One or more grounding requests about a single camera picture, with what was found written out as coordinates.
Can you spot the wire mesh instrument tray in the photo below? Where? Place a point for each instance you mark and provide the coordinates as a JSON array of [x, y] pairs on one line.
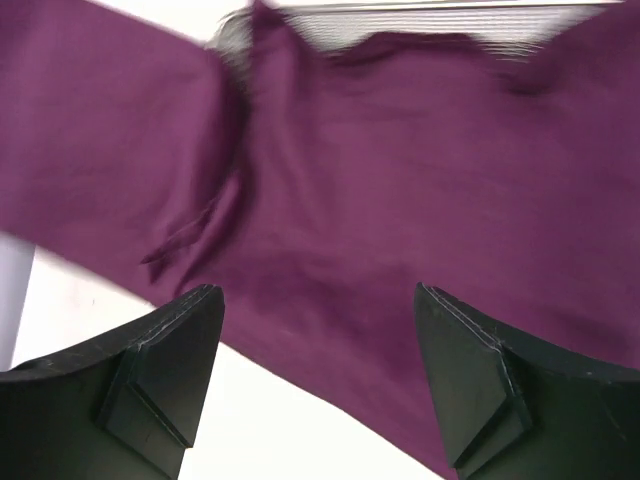
[[504, 28]]

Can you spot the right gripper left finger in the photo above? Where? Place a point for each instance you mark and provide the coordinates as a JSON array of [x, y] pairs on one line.
[[122, 405]]

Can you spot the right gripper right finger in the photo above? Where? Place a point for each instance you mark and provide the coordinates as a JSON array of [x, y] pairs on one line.
[[510, 405]]

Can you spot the purple cloth wrap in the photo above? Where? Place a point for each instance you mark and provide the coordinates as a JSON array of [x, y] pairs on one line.
[[318, 196]]

